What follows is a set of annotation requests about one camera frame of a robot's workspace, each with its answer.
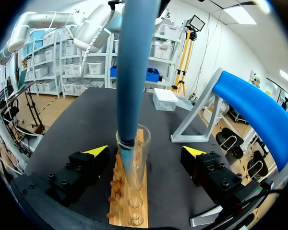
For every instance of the clear glass test tube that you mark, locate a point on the clear glass test tube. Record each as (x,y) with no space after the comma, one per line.
(144,153)

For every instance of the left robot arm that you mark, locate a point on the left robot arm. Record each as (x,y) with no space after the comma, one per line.
(91,28)

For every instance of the clear plastic box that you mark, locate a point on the clear plastic box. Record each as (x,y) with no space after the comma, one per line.
(164,100)

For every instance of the wooden test tube rack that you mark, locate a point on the wooden test tube rack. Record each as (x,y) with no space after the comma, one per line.
(121,210)

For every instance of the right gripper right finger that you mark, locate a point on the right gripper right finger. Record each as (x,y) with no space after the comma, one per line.
(211,172)

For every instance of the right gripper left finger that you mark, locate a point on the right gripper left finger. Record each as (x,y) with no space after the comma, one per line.
(79,172)

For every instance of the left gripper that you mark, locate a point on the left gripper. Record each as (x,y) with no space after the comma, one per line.
(162,7)

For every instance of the grey stand with blue panel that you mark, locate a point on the grey stand with blue panel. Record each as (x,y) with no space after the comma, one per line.
(254,107)

